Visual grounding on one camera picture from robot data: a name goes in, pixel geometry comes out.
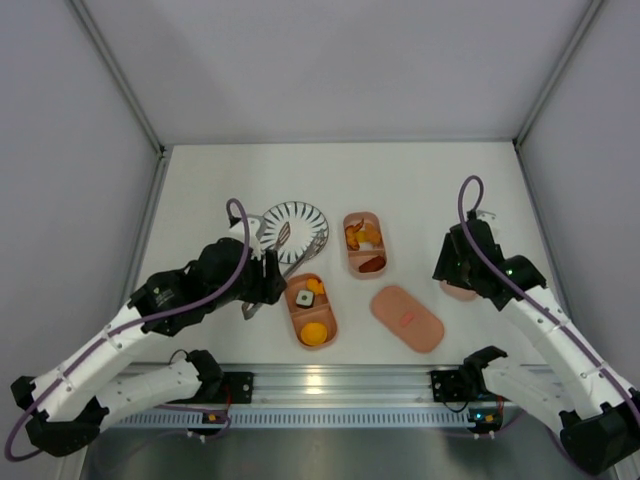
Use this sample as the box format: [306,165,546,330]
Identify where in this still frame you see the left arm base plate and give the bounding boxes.
[198,371,254,405]

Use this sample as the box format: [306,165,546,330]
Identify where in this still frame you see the left aluminium frame post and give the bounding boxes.
[66,0,166,158]

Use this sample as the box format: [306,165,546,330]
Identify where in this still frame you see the brown meat slice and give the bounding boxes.
[358,255,386,273]

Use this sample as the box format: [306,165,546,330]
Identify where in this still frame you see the fried egg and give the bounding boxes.
[359,242,381,251]

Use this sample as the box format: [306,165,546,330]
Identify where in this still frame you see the metal serving tongs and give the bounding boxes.
[241,222,328,320]

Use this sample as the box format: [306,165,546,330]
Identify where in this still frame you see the light pink lid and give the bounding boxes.
[440,281,478,302]

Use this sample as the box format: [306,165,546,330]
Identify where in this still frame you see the sushi roll piece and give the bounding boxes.
[295,289,315,309]

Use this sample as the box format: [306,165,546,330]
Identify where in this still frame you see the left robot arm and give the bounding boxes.
[11,238,286,457]

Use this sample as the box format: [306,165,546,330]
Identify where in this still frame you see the orange fried nugget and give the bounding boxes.
[364,223,382,246]

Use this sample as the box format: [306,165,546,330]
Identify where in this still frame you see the blue striped white plate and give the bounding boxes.
[260,201,329,265]

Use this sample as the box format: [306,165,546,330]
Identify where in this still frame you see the pink lunch box lid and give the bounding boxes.
[370,285,445,354]

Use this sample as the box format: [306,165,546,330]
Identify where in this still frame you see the pink divided lunch box tray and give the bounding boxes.
[343,211,388,280]

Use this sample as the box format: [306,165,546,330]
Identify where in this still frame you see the aluminium mounting rail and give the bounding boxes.
[222,364,455,408]

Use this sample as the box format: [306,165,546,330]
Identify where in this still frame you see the orange fried shrimp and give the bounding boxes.
[344,219,366,251]

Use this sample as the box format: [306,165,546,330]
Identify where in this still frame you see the orange fish shaped food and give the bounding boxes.
[306,277,326,296]

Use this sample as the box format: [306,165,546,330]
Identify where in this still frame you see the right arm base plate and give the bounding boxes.
[429,369,473,403]

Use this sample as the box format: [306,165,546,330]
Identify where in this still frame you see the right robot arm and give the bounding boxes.
[433,217,639,475]

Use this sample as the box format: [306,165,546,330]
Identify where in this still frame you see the orange round dumpling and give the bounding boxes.
[300,322,328,347]

